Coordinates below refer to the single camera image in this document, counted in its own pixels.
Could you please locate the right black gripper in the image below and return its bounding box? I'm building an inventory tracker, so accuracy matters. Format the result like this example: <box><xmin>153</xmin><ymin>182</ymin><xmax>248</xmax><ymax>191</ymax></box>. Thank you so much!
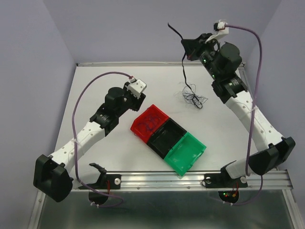
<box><xmin>181</xmin><ymin>33</ymin><xmax>221</xmax><ymax>81</ymax></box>

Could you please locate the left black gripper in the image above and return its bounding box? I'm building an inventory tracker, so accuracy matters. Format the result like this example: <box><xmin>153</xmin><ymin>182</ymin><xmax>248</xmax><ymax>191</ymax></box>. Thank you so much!
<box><xmin>116</xmin><ymin>82</ymin><xmax>146</xmax><ymax>117</ymax></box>

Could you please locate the thin dark blue wire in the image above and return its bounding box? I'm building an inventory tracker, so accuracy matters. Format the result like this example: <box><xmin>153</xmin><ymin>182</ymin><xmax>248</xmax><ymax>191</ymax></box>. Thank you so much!
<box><xmin>137</xmin><ymin>114</ymin><xmax>165</xmax><ymax>134</ymax></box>

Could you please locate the black cable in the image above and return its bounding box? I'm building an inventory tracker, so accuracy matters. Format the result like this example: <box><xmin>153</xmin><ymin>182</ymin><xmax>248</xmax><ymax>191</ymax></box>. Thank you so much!
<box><xmin>167</xmin><ymin>22</ymin><xmax>200</xmax><ymax>109</ymax></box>

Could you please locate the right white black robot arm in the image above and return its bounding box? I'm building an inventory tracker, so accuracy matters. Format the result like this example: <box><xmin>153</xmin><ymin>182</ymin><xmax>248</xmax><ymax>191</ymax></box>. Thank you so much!
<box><xmin>181</xmin><ymin>33</ymin><xmax>295</xmax><ymax>186</ymax></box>

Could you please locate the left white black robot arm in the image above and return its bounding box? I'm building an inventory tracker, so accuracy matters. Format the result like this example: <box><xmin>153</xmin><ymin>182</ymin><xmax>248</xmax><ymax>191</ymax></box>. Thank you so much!
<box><xmin>33</xmin><ymin>79</ymin><xmax>147</xmax><ymax>202</ymax></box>

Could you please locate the red plastic bin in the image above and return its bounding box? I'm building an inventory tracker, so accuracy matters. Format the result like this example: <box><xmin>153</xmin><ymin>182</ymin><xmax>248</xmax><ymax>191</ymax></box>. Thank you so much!
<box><xmin>130</xmin><ymin>104</ymin><xmax>169</xmax><ymax>143</ymax></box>

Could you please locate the black plastic bin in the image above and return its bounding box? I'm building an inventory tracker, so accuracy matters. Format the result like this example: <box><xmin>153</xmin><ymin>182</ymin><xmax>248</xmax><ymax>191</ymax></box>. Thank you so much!
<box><xmin>147</xmin><ymin>118</ymin><xmax>187</xmax><ymax>159</ymax></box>

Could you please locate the green plastic bin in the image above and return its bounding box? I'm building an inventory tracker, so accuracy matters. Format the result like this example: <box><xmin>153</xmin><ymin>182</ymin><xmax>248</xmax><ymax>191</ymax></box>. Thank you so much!
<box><xmin>164</xmin><ymin>132</ymin><xmax>206</xmax><ymax>177</ymax></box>

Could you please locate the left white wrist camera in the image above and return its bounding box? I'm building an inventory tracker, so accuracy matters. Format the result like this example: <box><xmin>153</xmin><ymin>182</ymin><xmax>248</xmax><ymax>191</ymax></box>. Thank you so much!
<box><xmin>127</xmin><ymin>78</ymin><xmax>147</xmax><ymax>99</ymax></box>

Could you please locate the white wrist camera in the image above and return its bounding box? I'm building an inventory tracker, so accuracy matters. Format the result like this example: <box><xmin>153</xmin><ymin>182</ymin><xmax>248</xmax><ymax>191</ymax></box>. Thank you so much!
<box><xmin>127</xmin><ymin>78</ymin><xmax>147</xmax><ymax>99</ymax></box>
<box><xmin>205</xmin><ymin>20</ymin><xmax>229</xmax><ymax>43</ymax></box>

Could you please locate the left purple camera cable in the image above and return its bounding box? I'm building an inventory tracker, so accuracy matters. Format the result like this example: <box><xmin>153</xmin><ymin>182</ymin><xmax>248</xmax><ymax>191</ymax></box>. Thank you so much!
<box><xmin>71</xmin><ymin>71</ymin><xmax>135</xmax><ymax>208</ymax></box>

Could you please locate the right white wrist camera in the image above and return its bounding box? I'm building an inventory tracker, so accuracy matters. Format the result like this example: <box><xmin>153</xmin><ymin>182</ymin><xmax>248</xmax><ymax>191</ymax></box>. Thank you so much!
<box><xmin>205</xmin><ymin>20</ymin><xmax>229</xmax><ymax>43</ymax></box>

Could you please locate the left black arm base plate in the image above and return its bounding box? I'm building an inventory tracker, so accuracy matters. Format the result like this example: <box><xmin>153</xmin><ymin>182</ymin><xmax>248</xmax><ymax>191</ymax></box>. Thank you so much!
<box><xmin>81</xmin><ymin>163</ymin><xmax>122</xmax><ymax>190</ymax></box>

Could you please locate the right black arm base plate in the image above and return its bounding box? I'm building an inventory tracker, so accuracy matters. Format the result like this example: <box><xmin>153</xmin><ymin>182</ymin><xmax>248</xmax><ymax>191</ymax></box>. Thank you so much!
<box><xmin>201</xmin><ymin>165</ymin><xmax>248</xmax><ymax>188</ymax></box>

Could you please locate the aluminium front rail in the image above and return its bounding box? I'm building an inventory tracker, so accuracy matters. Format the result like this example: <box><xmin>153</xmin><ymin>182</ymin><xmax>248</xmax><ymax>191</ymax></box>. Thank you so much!
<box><xmin>70</xmin><ymin>170</ymin><xmax>293</xmax><ymax>192</ymax></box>

